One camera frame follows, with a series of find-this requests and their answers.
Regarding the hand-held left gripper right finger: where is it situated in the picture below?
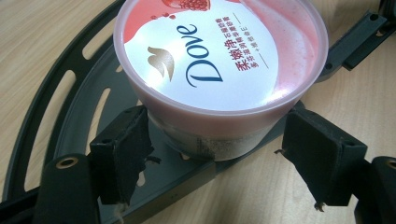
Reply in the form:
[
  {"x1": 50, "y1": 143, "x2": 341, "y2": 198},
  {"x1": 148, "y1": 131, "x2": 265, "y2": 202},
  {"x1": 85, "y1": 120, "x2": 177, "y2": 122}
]
[{"x1": 275, "y1": 107, "x2": 369, "y2": 213}]

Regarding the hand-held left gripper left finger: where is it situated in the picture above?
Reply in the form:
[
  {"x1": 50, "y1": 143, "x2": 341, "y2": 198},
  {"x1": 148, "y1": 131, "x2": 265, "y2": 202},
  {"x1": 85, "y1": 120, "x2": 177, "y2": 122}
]
[{"x1": 89, "y1": 105, "x2": 156, "y2": 207}]

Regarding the black fan-shaped corner rack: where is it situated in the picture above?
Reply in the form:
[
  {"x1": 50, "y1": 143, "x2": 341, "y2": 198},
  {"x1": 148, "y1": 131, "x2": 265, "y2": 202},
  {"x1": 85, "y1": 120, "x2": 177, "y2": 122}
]
[{"x1": 0, "y1": 0, "x2": 316, "y2": 224}]

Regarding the pink cream jar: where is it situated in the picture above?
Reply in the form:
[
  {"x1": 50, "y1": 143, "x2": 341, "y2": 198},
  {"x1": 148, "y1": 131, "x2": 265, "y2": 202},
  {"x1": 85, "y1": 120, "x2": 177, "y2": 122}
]
[{"x1": 112, "y1": 0, "x2": 330, "y2": 162}]

